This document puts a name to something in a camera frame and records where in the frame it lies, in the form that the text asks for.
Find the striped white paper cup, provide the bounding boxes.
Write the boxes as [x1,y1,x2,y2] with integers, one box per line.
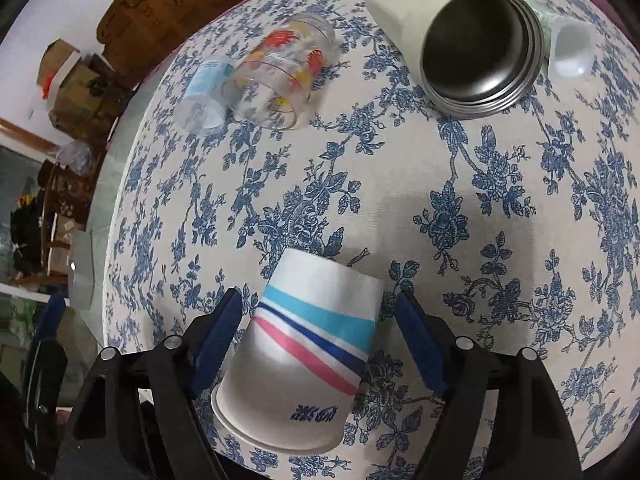
[212,248,384,455]

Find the small blue plastic cup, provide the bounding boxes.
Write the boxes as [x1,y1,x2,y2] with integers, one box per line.
[174,56,234,134]

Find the floral clear glass cup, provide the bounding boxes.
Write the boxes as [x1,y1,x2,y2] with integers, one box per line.
[220,12,336,130]

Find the translucent green square cup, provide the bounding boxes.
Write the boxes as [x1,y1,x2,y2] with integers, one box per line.
[527,0,597,82]

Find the wooden side chair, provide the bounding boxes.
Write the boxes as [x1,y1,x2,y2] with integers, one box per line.
[37,154,105,285]

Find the clear plastic bag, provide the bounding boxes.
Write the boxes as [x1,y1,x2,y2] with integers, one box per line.
[50,140,96,176]

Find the stacked cardboard boxes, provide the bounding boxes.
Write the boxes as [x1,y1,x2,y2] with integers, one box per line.
[37,39,130,139]

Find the blue floral tablecloth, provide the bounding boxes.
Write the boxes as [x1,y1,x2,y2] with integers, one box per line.
[103,0,639,479]

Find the carved wooden sofa bench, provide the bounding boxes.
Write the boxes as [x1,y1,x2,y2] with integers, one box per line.
[96,0,243,89]

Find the cream steel tumbler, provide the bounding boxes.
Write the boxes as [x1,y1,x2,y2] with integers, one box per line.
[366,0,544,119]

